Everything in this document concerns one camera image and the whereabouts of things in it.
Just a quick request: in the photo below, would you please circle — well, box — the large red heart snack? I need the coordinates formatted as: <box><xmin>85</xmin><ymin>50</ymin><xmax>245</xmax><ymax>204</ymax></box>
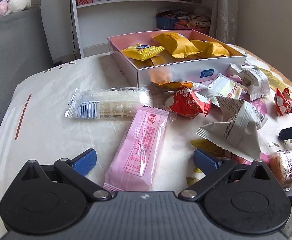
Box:
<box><xmin>274</xmin><ymin>87</ymin><xmax>292</xmax><ymax>116</ymax></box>

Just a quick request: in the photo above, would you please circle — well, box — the small pink cookie pack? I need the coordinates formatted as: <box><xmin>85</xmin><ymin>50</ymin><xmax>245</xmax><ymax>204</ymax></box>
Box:
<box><xmin>268</xmin><ymin>150</ymin><xmax>292</xmax><ymax>188</ymax></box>

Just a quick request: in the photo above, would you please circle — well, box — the white nut snack pack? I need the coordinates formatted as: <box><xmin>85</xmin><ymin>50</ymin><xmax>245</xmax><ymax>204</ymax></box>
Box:
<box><xmin>196</xmin><ymin>96</ymin><xmax>267</xmax><ymax>162</ymax></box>

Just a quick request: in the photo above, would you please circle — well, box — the pink wafer snack pack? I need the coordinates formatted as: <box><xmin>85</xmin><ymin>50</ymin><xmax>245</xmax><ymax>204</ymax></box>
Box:
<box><xmin>103</xmin><ymin>106</ymin><xmax>176</xmax><ymax>192</ymax></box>

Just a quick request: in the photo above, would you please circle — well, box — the small red heart snack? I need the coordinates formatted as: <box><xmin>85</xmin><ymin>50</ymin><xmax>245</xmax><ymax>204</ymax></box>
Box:
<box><xmin>164</xmin><ymin>87</ymin><xmax>212</xmax><ymax>119</ymax></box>

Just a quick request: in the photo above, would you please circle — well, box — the clear rice cracker pack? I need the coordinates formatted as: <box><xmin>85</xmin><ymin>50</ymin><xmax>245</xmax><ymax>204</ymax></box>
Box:
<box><xmin>64</xmin><ymin>87</ymin><xmax>153</xmax><ymax>120</ymax></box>

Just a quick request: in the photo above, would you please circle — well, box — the pale green cake pack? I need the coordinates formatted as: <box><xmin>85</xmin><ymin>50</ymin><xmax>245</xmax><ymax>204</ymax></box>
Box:
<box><xmin>199</xmin><ymin>73</ymin><xmax>248</xmax><ymax>107</ymax></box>

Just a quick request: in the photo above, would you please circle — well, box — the orange and white snack pack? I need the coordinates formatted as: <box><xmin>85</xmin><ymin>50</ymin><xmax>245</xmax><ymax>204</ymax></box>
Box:
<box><xmin>155</xmin><ymin>81</ymin><xmax>208</xmax><ymax>91</ymax></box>

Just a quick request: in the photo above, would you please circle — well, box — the golden orange snack bar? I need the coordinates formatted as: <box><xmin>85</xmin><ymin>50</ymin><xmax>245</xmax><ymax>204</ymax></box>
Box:
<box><xmin>146</xmin><ymin>56</ymin><xmax>167</xmax><ymax>67</ymax></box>

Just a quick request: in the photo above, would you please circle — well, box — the yellow waffle sandwich pack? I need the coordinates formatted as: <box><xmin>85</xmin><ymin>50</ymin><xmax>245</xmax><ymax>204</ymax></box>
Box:
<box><xmin>153</xmin><ymin>33</ymin><xmax>199</xmax><ymax>59</ymax></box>

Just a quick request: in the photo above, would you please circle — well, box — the yellow chips snack pack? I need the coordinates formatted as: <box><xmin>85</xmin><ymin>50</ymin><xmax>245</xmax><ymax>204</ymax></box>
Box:
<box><xmin>121</xmin><ymin>43</ymin><xmax>165</xmax><ymax>61</ymax></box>

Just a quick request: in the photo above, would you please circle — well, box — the floral tablecloth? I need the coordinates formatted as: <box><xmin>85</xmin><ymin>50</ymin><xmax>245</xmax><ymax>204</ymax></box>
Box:
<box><xmin>0</xmin><ymin>45</ymin><xmax>292</xmax><ymax>238</ymax></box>

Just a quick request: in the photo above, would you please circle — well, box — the pink and silver cardboard box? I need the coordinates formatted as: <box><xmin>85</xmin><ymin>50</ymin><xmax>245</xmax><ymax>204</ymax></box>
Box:
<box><xmin>107</xmin><ymin>29</ymin><xmax>247</xmax><ymax>88</ymax></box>

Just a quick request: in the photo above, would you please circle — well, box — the beige curtain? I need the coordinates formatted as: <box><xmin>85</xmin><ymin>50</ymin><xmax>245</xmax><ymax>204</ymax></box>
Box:
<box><xmin>209</xmin><ymin>0</ymin><xmax>238</xmax><ymax>44</ymax></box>

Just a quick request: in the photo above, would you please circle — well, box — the grey sofa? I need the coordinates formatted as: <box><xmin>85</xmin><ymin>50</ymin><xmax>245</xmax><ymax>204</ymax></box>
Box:
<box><xmin>0</xmin><ymin>8</ymin><xmax>54</xmax><ymax>120</ymax></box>

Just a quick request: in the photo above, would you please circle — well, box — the pink plastic basket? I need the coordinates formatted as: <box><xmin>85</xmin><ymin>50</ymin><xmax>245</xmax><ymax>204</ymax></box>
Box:
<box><xmin>174</xmin><ymin>23</ymin><xmax>209</xmax><ymax>35</ymax></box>

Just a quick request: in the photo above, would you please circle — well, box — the blue storage box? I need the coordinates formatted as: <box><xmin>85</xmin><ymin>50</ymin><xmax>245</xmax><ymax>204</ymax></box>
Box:
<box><xmin>156</xmin><ymin>17</ymin><xmax>179</xmax><ymax>30</ymax></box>

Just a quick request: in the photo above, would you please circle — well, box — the white bookshelf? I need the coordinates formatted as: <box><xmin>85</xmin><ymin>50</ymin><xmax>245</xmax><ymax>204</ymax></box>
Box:
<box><xmin>70</xmin><ymin>0</ymin><xmax>213</xmax><ymax>57</ymax></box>

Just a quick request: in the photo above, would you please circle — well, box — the pink and white plush toy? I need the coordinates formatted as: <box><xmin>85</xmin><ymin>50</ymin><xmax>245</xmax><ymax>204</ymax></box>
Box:
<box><xmin>0</xmin><ymin>0</ymin><xmax>31</xmax><ymax>18</ymax></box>

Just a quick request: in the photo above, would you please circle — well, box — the black power cable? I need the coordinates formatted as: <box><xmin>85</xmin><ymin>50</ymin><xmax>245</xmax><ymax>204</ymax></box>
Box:
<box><xmin>69</xmin><ymin>0</ymin><xmax>77</xmax><ymax>58</ymax></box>

